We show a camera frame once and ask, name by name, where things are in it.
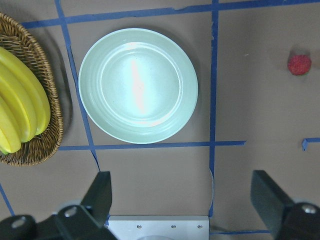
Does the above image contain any woven wicker basket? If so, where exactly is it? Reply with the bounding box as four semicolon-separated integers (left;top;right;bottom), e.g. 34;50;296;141
0;13;64;167

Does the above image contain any yellow banana bunch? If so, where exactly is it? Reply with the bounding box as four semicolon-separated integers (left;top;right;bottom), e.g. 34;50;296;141
0;47;51;155

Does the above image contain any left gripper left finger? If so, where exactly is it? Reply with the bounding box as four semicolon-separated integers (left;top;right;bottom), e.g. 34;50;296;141
0;171;116;240

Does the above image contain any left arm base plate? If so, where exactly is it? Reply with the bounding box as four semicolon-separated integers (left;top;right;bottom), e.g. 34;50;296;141
105;215;210;240

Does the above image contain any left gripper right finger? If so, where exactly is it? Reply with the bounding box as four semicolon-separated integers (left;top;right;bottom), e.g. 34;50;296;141
250;170;320;240

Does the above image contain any strawberry one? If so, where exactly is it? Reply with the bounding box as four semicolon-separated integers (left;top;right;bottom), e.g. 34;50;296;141
287;54;312;76

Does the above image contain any light green plate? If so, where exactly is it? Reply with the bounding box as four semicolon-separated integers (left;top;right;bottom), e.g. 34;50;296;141
78;28;198;144

